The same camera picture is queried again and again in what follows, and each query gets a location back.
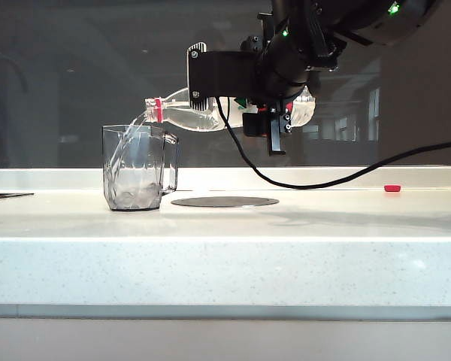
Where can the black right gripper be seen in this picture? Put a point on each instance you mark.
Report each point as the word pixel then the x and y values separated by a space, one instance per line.
pixel 282 75

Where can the clear plastic water bottle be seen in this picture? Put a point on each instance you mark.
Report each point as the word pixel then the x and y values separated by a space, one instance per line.
pixel 195 116

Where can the clear faceted glass mug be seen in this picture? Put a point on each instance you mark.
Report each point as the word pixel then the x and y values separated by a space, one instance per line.
pixel 135 176

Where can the red bottle cap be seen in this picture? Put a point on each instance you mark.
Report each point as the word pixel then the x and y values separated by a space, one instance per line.
pixel 392 188

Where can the round dark countertop disc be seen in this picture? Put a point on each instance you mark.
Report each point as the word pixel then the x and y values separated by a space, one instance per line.
pixel 225 202

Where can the white cabinet front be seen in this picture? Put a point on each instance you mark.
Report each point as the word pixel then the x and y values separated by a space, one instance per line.
pixel 225 340

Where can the black kitchen sink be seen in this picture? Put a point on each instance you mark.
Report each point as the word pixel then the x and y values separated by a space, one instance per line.
pixel 3 196

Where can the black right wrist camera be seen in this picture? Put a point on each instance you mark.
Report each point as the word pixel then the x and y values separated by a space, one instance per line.
pixel 221 75

